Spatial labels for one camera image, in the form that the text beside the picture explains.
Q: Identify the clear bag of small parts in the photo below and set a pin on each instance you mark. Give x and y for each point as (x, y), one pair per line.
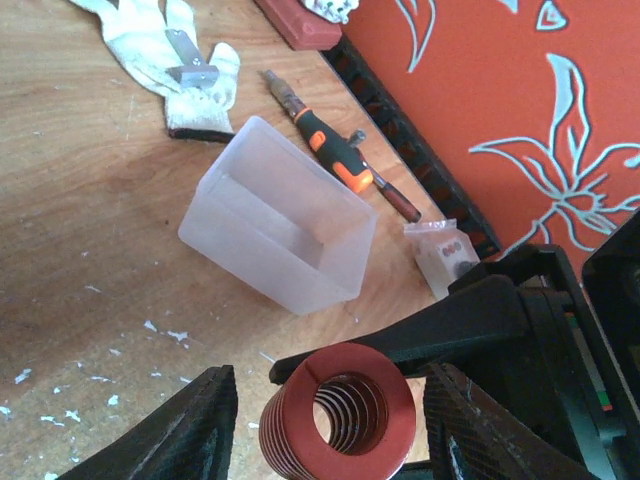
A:
(442, 252)

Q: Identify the white work gloves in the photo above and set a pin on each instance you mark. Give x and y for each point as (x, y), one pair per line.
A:
(135, 33)

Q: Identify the grey metal block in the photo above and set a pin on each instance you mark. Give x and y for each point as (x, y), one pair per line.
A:
(193, 72)

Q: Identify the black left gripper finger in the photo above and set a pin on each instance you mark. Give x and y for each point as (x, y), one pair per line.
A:
(190, 436)

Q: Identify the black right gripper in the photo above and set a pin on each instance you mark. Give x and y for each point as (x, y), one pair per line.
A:
(587, 325)

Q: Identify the red mat under supply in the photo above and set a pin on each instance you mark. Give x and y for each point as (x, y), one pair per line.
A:
(301, 29)

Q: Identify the clear tray of red parts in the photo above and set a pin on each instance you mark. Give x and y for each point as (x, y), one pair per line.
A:
(273, 217)

